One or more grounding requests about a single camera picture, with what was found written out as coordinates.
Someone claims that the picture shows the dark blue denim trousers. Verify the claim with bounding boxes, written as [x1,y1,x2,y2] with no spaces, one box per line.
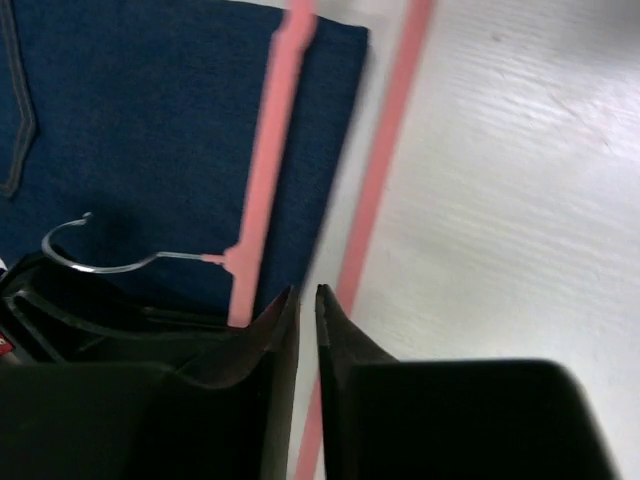
[1,1,369,315]

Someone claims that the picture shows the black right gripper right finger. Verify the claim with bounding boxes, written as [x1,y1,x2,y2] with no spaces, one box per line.
[315,284,397,479]

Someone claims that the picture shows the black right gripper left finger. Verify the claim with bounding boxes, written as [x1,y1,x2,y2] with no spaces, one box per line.
[175,288,299,479]

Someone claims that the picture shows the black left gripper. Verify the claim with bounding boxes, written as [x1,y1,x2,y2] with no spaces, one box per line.
[1,254,238,368]

